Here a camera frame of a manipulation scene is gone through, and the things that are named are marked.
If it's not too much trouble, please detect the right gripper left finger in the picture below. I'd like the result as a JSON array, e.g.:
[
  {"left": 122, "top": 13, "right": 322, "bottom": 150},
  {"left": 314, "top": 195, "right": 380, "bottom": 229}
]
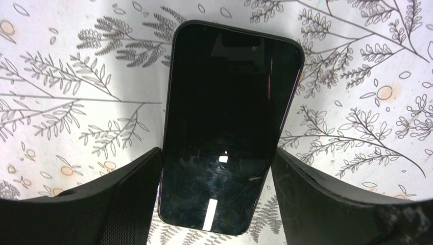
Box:
[{"left": 1, "top": 147, "right": 162, "bottom": 244}]

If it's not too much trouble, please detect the black phone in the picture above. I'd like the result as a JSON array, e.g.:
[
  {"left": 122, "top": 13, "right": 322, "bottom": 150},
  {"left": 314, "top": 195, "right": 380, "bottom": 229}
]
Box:
[{"left": 158, "top": 20, "right": 304, "bottom": 235}]

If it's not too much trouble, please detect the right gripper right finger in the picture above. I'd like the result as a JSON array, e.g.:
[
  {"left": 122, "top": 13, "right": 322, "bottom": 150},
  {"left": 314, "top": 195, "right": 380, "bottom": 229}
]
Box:
[{"left": 271, "top": 149, "right": 432, "bottom": 244}]

